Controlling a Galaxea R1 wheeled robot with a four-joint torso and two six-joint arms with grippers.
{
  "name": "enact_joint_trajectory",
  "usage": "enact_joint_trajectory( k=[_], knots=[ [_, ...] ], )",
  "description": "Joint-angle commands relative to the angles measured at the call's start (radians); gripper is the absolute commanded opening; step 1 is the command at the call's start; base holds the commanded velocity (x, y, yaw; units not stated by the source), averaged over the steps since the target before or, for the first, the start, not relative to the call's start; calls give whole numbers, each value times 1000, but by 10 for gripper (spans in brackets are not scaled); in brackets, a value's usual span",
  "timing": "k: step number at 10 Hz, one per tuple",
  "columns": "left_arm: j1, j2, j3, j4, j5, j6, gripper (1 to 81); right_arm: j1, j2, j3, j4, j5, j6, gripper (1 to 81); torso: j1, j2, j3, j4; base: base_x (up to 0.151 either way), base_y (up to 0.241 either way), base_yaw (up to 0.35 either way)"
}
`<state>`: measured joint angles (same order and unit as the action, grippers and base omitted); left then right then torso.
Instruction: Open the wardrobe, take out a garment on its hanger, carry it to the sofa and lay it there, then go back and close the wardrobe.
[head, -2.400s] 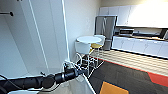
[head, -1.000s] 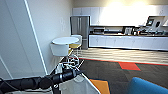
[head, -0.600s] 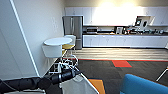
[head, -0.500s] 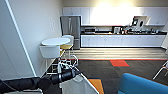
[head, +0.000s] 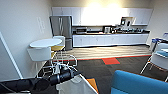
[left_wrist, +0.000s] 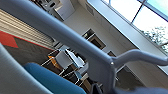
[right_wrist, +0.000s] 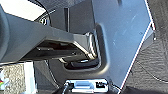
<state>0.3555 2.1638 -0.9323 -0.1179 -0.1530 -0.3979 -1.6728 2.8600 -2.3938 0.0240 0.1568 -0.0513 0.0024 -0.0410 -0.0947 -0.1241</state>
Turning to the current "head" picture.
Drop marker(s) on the framed wall notice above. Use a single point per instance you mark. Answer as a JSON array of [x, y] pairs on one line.
[[126, 21]]

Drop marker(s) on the black microwave oven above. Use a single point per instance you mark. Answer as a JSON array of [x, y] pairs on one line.
[[81, 30]]

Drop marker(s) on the black coffee machine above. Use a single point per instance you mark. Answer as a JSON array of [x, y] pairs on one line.
[[107, 29]]

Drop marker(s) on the white wardrobe door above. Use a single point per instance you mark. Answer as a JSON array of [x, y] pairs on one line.
[[10, 53]]

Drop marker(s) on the pale wall decal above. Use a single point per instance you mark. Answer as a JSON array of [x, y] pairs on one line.
[[40, 25]]

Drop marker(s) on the white t-shirt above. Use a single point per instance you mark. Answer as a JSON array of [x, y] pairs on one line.
[[75, 86]]

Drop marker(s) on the blue recycling bin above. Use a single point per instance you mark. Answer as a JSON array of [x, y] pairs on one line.
[[153, 44]]

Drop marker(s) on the white clothes hanger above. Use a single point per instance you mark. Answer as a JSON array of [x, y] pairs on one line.
[[58, 68]]

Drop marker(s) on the blue sofa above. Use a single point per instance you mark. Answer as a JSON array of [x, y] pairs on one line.
[[140, 83]]

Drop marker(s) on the stainless steel refrigerator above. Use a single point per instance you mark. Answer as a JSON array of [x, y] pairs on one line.
[[61, 30]]

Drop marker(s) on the white four-legged chair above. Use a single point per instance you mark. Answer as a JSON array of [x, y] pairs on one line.
[[160, 60]]

